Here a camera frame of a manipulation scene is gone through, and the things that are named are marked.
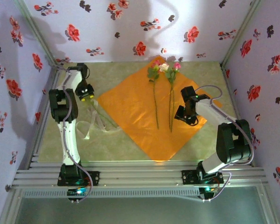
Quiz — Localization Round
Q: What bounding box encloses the pale pink fake carnation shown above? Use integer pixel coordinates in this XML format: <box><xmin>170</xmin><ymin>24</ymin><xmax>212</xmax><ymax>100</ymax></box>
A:
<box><xmin>88</xmin><ymin>99</ymin><xmax>119</xmax><ymax>129</ymax></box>

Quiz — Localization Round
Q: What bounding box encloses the small pink fake flower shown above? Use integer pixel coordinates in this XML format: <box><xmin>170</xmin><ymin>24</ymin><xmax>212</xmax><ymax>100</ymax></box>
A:
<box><xmin>165</xmin><ymin>62</ymin><xmax>182</xmax><ymax>133</ymax></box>

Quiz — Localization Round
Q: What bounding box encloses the white fake rose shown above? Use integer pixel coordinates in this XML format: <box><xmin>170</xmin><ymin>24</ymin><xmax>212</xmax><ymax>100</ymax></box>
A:
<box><xmin>159</xmin><ymin>63</ymin><xmax>172</xmax><ymax>133</ymax></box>

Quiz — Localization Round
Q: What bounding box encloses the pink fake rose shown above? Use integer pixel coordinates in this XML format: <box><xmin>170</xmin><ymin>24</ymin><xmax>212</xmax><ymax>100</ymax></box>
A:
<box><xmin>147</xmin><ymin>59</ymin><xmax>161</xmax><ymax>130</ymax></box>

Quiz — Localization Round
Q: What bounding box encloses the orange wrapping paper sheet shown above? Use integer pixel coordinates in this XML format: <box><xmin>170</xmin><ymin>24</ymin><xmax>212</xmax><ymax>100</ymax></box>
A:
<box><xmin>97</xmin><ymin>55</ymin><xmax>208</xmax><ymax>162</ymax></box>

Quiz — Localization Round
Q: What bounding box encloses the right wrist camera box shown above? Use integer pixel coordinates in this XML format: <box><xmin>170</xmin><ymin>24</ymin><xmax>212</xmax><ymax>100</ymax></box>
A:
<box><xmin>185</xmin><ymin>113</ymin><xmax>198</xmax><ymax>126</ymax></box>

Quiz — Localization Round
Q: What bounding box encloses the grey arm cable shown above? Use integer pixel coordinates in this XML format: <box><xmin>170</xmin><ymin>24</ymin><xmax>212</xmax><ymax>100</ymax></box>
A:
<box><xmin>177</xmin><ymin>85</ymin><xmax>255</xmax><ymax>203</ymax></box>
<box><xmin>52</xmin><ymin>64</ymin><xmax>94</xmax><ymax>203</ymax></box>

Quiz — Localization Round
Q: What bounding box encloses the aluminium side rail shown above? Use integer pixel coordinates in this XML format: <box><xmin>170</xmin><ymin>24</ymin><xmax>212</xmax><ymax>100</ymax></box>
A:
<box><xmin>220</xmin><ymin>65</ymin><xmax>255</xmax><ymax>168</ymax></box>
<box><xmin>27</xmin><ymin>66</ymin><xmax>63</xmax><ymax>170</ymax></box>

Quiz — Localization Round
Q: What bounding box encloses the aluminium corner post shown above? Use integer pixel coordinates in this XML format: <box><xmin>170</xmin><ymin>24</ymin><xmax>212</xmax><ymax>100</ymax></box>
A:
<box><xmin>13</xmin><ymin>0</ymin><xmax>63</xmax><ymax>70</ymax></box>
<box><xmin>220</xmin><ymin>0</ymin><xmax>263</xmax><ymax>70</ymax></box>

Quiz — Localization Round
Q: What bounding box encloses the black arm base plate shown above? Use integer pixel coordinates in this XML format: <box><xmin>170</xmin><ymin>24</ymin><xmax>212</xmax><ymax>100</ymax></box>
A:
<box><xmin>181</xmin><ymin>169</ymin><xmax>224</xmax><ymax>185</ymax></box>
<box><xmin>57</xmin><ymin>171</ymin><xmax>100</xmax><ymax>187</ymax></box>

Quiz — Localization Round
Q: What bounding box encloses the aluminium frame rail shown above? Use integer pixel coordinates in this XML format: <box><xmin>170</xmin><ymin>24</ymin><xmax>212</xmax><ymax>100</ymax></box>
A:
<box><xmin>11</xmin><ymin>160</ymin><xmax>270</xmax><ymax>189</ymax></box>

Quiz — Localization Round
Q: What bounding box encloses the slotted cable duct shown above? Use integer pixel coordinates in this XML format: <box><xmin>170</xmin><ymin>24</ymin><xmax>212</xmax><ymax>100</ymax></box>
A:
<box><xmin>22</xmin><ymin>188</ymin><xmax>201</xmax><ymax>199</ymax></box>

